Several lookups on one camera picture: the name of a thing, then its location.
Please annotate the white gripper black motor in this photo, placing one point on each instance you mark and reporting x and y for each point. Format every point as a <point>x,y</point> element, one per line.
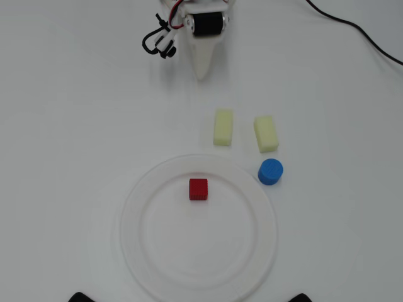
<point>206,24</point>

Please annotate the red cube block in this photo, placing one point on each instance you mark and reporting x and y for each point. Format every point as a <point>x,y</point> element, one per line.
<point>198,189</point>

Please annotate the pale yellow sponge block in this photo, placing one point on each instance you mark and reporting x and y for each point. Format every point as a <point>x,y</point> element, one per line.
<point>223,127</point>
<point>266,133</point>

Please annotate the blue ribbed cylinder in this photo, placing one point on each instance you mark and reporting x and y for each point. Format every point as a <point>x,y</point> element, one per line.
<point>270,171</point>

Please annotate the white round plate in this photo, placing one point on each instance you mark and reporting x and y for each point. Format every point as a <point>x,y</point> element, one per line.
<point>201,245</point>

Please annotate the black stand foot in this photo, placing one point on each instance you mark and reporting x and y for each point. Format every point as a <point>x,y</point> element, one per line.
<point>303,298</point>
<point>80,298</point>

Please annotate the white wrist camera black lens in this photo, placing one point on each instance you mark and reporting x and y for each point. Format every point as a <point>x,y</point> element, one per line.
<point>164,39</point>

